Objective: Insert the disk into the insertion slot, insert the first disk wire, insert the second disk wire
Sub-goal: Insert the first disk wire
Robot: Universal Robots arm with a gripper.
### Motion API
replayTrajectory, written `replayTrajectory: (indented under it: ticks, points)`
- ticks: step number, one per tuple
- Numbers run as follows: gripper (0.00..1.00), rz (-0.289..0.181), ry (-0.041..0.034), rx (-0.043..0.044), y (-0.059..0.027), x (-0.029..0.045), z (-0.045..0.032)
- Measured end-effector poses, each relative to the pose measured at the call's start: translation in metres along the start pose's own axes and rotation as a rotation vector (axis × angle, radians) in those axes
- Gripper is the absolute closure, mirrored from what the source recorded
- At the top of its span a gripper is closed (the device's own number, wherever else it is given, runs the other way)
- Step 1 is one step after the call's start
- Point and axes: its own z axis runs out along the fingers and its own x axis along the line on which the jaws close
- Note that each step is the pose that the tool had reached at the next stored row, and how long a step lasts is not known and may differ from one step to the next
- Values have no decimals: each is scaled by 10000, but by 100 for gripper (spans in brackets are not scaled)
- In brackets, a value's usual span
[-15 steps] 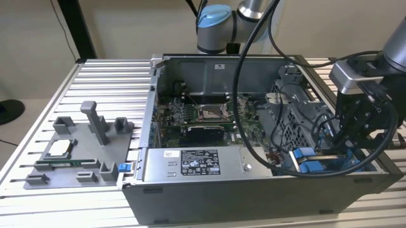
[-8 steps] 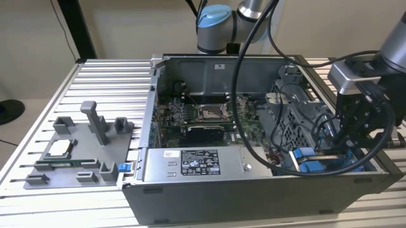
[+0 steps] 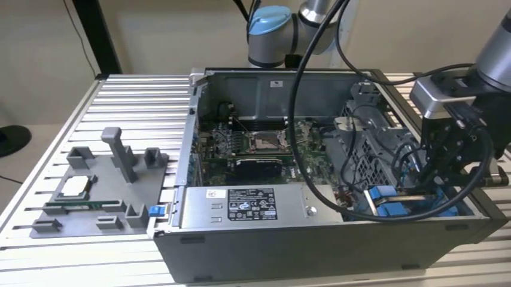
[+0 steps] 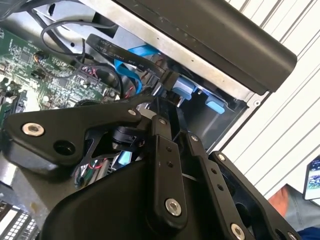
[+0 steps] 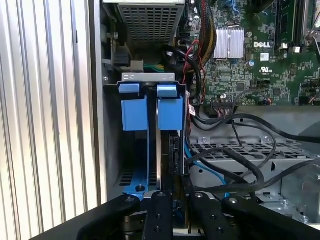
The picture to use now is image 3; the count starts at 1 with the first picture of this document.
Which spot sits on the grey parts rack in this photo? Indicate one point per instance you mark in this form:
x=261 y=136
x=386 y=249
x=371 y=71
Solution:
x=99 y=194

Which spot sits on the grey perforated drive cage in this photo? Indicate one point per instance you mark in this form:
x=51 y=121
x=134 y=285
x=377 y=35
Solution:
x=371 y=161

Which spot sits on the black round stand base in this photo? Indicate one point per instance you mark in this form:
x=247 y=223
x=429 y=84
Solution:
x=14 y=140

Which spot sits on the CPU socket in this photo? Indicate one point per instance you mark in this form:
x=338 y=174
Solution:
x=266 y=142

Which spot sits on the grey table clamp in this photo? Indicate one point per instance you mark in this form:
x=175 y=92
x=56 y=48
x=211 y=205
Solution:
x=497 y=176

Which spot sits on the silver CPU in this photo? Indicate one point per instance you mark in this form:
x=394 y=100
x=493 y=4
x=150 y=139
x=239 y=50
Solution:
x=76 y=186

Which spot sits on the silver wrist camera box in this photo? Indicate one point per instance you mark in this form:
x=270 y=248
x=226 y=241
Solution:
x=429 y=95

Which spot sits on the dark grey PC case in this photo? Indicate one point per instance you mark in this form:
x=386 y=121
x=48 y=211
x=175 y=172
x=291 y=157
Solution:
x=279 y=257

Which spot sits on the green motherboard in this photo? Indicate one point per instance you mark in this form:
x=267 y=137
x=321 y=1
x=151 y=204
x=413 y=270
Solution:
x=315 y=155

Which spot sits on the green RAM stick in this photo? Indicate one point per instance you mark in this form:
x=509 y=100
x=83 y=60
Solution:
x=91 y=205

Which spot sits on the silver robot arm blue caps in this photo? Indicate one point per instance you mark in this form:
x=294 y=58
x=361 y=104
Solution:
x=271 y=45

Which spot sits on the silver power supply unit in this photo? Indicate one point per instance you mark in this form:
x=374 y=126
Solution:
x=323 y=194

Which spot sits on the disk bay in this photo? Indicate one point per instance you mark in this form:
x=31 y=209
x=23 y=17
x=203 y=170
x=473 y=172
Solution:
x=455 y=209

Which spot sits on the black graphics card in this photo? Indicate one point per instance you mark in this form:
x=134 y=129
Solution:
x=258 y=169

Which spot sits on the hard disk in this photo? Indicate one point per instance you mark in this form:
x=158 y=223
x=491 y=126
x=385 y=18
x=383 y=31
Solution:
x=381 y=191

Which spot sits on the blue case latch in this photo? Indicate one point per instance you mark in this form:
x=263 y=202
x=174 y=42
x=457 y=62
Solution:
x=155 y=210

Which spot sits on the white case sticker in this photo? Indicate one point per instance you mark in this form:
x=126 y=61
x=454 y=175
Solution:
x=277 y=83

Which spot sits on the black metal frame post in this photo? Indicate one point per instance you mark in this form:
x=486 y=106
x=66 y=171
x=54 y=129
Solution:
x=99 y=39

